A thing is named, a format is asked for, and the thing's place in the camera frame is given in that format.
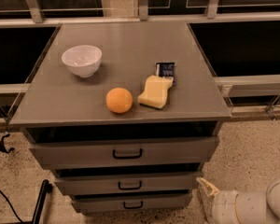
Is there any orange fruit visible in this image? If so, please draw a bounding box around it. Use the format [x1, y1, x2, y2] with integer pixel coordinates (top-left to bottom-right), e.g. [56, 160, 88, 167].
[105, 88, 133, 114]

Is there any metal window railing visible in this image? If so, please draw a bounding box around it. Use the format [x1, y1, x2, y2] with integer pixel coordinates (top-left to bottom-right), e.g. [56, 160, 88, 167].
[0, 0, 280, 121]

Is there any black cable on floor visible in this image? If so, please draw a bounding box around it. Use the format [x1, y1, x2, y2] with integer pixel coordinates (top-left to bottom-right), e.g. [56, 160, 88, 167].
[0, 180, 26, 224]

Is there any grey drawer cabinet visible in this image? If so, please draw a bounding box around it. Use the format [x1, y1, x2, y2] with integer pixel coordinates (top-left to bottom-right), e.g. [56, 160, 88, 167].
[11, 22, 230, 201]

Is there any dark blue snack packet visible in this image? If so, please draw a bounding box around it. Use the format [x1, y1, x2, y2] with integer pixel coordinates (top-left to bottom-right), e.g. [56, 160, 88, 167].
[155, 63, 175, 81]

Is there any white ceramic bowl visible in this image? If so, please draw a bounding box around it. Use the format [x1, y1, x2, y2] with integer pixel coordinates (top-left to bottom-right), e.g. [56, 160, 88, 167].
[62, 45, 103, 77]

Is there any grey drawer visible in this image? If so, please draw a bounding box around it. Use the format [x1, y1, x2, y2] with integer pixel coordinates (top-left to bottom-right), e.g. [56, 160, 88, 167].
[55, 171, 203, 196]
[29, 136, 219, 170]
[72, 192, 192, 214]

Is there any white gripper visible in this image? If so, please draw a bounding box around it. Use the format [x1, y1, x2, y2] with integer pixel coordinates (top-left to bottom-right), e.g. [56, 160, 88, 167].
[196, 176, 241, 224]

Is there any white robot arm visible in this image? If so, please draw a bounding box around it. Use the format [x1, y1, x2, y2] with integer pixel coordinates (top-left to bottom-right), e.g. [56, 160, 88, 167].
[196, 177, 280, 224]

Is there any black stand leg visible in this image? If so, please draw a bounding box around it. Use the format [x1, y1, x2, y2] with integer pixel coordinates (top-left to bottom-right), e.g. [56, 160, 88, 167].
[31, 179, 52, 224]

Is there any small black tripod base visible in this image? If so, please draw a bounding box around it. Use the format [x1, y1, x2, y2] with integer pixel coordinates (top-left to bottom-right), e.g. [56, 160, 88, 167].
[0, 133, 14, 153]

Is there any yellow sponge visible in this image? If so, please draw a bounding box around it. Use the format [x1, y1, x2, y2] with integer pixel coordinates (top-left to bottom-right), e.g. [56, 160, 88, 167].
[137, 76, 173, 109]

